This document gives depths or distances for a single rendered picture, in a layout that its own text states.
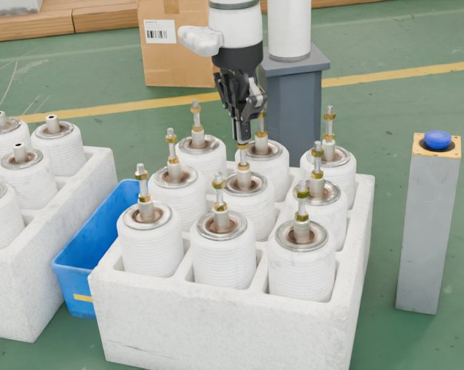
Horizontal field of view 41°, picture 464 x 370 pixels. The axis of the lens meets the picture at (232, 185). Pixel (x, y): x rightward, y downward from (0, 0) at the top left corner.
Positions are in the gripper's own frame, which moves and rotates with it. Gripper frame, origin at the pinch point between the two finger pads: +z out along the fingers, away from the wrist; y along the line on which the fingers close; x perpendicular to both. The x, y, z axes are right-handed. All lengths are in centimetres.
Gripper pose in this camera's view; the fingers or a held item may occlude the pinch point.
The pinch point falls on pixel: (241, 129)
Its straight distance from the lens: 94.9
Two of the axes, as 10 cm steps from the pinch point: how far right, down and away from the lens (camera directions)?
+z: 0.6, 8.5, 5.2
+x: -8.8, 2.9, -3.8
